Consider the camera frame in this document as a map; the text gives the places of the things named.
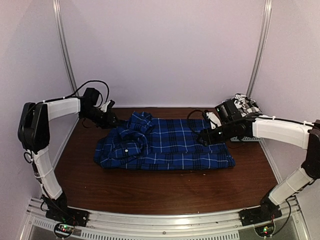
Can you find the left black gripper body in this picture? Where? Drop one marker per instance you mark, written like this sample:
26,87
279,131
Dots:
102,120

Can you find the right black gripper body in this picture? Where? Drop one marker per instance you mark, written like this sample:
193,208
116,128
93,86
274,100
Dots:
217,138

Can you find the blue plaid long sleeve shirt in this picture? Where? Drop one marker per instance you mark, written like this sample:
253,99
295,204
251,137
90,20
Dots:
148,143

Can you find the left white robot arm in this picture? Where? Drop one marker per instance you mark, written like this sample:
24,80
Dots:
34,130

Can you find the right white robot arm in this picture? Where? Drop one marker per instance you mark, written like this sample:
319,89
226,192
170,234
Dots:
238,119

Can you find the light blue perforated basket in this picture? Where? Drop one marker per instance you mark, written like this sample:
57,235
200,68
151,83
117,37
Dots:
244,139

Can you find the black white checked shirt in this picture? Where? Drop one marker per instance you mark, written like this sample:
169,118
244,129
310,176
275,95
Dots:
247,106

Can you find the right circuit board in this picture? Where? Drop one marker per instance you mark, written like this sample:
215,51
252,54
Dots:
264,230

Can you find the circuit board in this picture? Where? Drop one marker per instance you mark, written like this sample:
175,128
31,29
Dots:
63,230
264,230

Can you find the left circuit board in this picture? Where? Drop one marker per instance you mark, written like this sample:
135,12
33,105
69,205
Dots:
63,230

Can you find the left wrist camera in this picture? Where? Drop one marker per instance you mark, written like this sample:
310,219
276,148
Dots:
107,106

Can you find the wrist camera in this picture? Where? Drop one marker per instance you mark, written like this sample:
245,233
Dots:
107,106
213,120

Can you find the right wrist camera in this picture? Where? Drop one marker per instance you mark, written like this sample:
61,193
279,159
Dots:
213,120

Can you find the front aluminium rail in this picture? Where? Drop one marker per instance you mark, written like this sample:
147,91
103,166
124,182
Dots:
221,225

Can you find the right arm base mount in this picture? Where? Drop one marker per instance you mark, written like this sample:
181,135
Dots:
267,211

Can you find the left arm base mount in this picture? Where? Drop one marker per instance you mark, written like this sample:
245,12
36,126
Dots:
58,210

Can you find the left aluminium frame post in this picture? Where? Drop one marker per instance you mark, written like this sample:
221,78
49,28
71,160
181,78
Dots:
63,44

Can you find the aluminium frame post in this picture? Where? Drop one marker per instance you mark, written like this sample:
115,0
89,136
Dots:
263,36
63,44

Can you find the right aluminium frame post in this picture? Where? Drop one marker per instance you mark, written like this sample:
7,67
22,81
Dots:
263,36

